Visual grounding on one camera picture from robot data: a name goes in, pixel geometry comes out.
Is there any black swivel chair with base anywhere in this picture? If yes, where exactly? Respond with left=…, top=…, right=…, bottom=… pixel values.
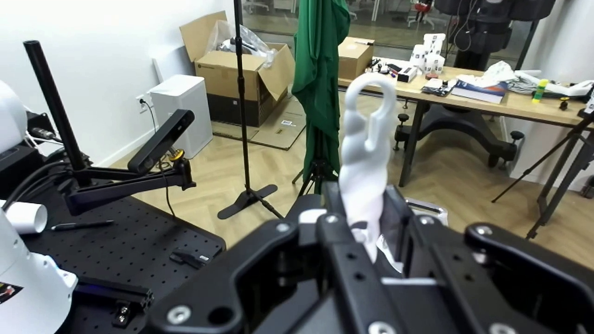
left=394, top=0, right=559, bottom=171

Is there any small closed cardboard box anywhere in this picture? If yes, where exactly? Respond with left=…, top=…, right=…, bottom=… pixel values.
left=338, top=36, right=377, bottom=82

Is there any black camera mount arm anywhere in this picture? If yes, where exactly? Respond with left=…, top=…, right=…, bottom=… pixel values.
left=23, top=39, right=199, bottom=217

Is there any long wooden bench table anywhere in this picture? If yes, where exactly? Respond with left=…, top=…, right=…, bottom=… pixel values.
left=338, top=56, right=594, bottom=190

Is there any white cube cabinet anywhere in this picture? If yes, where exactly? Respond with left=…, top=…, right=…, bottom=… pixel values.
left=147, top=73, right=216, bottom=162

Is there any black pen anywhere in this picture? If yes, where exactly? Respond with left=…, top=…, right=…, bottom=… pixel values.
left=49, top=219, right=117, bottom=234

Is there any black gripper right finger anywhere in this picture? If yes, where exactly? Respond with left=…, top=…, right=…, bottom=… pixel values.
left=383, top=184, right=594, bottom=334

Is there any open cardboard box with plastic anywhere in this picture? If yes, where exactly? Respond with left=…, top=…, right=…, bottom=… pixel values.
left=179, top=10, right=297, bottom=128

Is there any black camera tripod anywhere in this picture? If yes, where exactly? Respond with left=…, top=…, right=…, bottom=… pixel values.
left=490, top=106, right=594, bottom=242

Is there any black floor stand pole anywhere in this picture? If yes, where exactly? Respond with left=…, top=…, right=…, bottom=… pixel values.
left=216, top=0, right=284, bottom=223

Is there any black perforated breadboard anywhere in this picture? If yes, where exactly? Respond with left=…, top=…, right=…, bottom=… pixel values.
left=0, top=145, right=229, bottom=334

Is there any small green bottle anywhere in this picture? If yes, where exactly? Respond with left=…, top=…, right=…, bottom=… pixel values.
left=531, top=78, right=552, bottom=104

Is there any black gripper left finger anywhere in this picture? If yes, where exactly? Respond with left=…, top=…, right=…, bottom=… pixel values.
left=145, top=182, right=401, bottom=334

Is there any green cloth on stand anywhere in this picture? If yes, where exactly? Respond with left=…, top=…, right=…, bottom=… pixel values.
left=290, top=0, right=353, bottom=199

